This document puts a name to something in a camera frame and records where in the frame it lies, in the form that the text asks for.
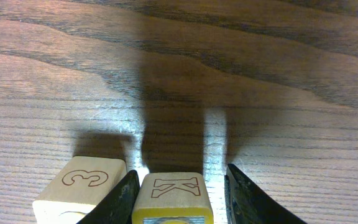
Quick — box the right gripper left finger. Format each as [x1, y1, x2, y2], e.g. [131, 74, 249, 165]
[77, 170, 140, 224]

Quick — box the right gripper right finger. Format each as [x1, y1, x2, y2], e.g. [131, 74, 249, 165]
[224, 164, 306, 224]

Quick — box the yellow C block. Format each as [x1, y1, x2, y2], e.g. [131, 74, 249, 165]
[32, 156, 127, 223]

